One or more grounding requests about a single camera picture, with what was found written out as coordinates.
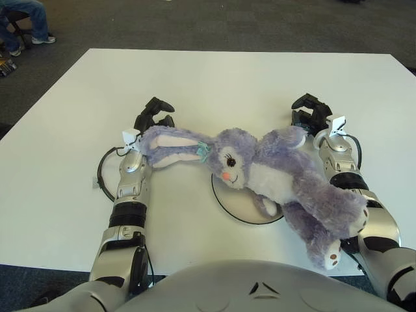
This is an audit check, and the box on floor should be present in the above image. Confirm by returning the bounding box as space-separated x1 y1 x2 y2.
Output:
0 57 18 78

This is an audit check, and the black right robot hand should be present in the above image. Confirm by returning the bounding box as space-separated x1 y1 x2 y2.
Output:
291 93 333 136

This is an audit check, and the grey robot torso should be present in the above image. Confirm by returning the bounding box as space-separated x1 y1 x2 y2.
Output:
58 259 404 312

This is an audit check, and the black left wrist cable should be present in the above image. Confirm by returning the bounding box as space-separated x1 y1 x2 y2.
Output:
96 146 127 202

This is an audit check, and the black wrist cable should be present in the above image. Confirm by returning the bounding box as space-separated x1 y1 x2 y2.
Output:
96 146 127 202
344 135 362 170

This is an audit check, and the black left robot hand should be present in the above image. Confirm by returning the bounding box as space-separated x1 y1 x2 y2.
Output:
133 96 176 137

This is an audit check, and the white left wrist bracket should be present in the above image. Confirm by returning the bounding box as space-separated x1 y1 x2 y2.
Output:
122 129 141 152

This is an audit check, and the purple plush bunny doll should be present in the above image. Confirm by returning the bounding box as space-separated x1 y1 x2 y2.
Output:
138 125 370 271

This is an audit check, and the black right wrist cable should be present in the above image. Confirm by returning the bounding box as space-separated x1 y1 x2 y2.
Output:
344 135 362 170

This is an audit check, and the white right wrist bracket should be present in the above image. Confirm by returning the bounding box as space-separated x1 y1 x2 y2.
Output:
326 114 347 138

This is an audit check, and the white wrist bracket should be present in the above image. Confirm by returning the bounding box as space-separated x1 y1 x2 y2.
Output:
326 114 347 138
122 129 141 152

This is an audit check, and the white plate black rim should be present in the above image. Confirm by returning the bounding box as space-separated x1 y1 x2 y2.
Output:
210 172 285 226

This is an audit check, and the dark chair under person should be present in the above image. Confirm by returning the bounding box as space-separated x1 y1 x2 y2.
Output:
5 9 33 49

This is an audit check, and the seated person in jeans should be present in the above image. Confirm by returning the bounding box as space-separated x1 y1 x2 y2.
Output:
0 0 57 57

